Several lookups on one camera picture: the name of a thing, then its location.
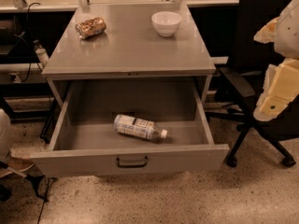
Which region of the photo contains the open grey top drawer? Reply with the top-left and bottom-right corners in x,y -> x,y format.
32,80 -> 229,177

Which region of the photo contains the white ceramic bowl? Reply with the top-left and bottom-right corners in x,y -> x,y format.
151,11 -> 182,37

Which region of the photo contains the crushed gold can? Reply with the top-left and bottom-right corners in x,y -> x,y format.
75,17 -> 107,40

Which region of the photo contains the black office chair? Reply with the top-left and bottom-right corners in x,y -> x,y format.
206,0 -> 299,167

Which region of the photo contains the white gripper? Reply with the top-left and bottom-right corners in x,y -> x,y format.
253,0 -> 299,121

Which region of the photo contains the clear blue-label plastic bottle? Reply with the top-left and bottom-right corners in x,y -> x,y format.
113,114 -> 167,140

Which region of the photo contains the small bottle beside cabinet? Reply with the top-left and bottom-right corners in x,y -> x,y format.
34,39 -> 49,67

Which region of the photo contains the black cable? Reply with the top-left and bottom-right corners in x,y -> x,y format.
12,2 -> 42,84

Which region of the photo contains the black drawer handle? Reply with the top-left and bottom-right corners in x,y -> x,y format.
116,157 -> 148,169

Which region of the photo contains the grey metal cabinet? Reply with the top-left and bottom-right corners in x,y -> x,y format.
42,3 -> 215,83

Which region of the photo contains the black stand foot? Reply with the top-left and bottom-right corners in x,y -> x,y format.
0,166 -> 50,203

